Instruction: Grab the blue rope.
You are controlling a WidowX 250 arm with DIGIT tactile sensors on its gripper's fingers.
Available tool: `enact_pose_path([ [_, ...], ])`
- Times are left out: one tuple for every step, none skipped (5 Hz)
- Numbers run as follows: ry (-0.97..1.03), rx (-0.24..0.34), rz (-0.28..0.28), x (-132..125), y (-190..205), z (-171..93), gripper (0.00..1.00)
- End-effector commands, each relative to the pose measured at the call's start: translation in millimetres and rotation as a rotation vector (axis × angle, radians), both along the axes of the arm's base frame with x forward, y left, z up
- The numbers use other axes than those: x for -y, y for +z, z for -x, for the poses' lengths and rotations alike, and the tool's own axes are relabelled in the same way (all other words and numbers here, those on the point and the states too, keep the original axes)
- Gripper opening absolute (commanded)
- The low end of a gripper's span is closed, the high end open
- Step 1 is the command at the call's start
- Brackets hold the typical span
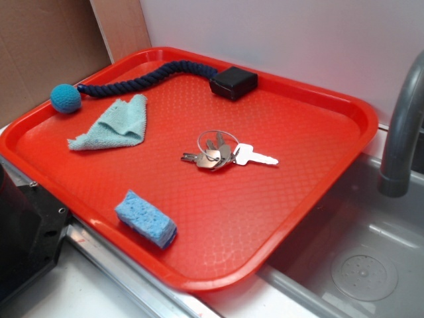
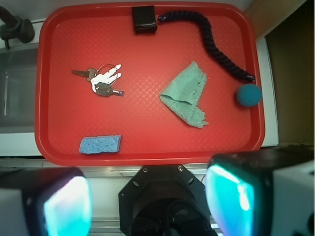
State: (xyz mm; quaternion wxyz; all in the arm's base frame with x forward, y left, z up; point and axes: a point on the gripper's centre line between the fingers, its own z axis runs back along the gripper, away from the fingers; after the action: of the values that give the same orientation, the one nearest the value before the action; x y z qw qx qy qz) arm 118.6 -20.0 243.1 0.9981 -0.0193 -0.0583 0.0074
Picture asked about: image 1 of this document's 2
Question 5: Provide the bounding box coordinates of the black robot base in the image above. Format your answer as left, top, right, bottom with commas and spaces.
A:
1, 168, 71, 306

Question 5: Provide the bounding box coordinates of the silver key bunch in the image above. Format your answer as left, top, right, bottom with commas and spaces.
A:
181, 130, 279, 172

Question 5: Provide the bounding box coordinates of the red plastic tray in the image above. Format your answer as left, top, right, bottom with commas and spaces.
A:
0, 46, 380, 293

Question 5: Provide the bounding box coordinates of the black rectangular box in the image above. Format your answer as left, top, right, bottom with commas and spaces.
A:
209, 66, 258, 101

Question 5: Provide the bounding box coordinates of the blue sponge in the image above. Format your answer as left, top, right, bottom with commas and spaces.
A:
115, 190, 178, 249

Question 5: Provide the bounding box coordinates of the light teal cloth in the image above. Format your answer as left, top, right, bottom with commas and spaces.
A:
68, 94, 147, 151

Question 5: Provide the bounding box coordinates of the blue crocheted ball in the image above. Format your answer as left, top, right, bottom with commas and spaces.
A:
50, 84, 81, 114

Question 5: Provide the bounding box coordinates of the grey sink basin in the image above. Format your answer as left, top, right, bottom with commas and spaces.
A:
260, 155, 423, 317

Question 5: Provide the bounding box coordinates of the grey faucet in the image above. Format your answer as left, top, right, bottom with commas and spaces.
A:
378, 53, 423, 197

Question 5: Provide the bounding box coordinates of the brown cardboard panel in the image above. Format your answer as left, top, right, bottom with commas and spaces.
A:
1, 1, 150, 127

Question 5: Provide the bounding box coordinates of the dark blue twisted rope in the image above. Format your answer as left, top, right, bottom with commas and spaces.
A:
76, 60, 219, 98

